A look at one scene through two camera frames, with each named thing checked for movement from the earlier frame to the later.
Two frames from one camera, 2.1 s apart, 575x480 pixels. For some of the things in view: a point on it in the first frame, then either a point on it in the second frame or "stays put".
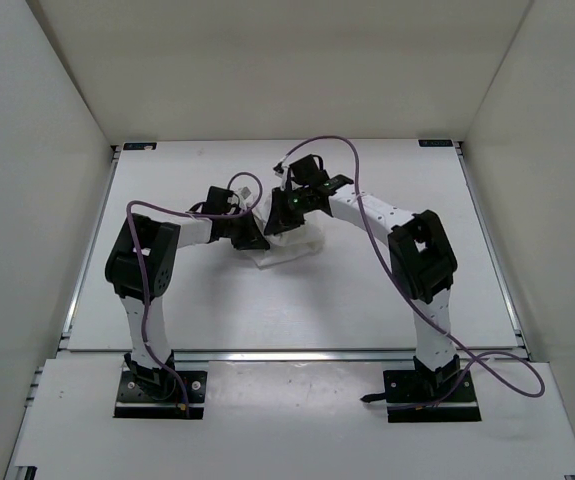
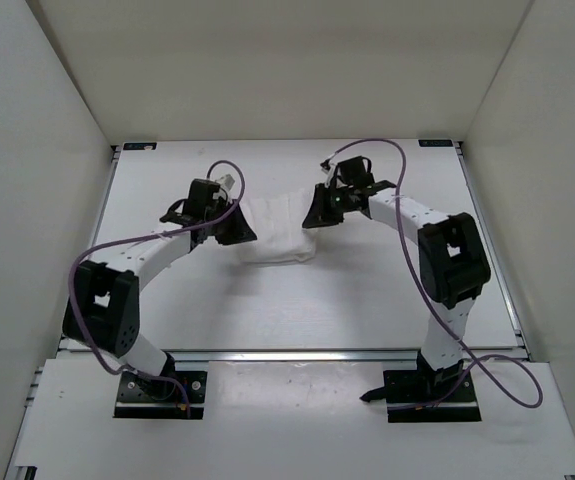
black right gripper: [279, 219] → [319, 215]
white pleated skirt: [289, 244] stays put
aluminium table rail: [332, 356] stays put
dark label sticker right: [435, 142] stays put
